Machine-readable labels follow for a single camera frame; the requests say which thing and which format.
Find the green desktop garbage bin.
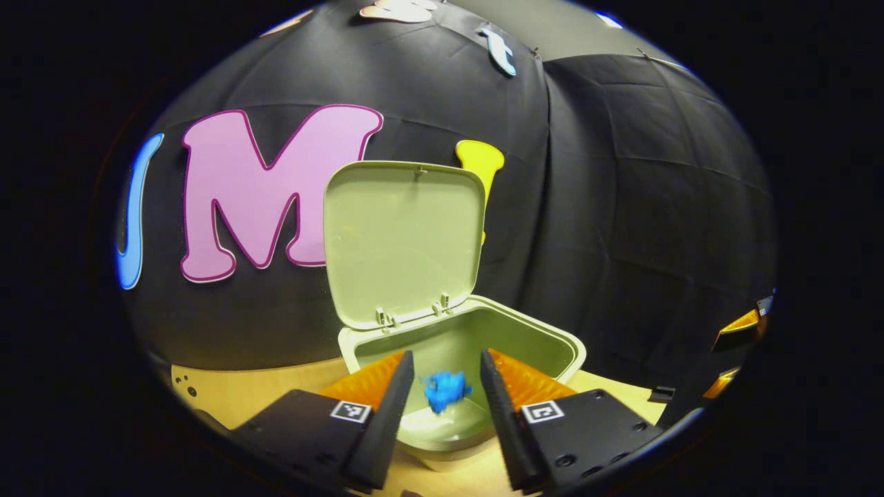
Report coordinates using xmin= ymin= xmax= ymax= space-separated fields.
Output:
xmin=323 ymin=160 xmax=588 ymax=472

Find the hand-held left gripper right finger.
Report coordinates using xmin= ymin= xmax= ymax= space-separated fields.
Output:
xmin=480 ymin=348 xmax=665 ymax=492

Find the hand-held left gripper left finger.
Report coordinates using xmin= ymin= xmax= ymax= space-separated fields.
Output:
xmin=228 ymin=350 xmax=416 ymax=492

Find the wooden desktop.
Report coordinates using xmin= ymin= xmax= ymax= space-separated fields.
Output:
xmin=171 ymin=358 xmax=667 ymax=497

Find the blue paper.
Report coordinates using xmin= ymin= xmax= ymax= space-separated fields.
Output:
xmin=423 ymin=371 xmax=474 ymax=415

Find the black backdrop cloth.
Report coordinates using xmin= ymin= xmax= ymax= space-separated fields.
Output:
xmin=114 ymin=0 xmax=778 ymax=415

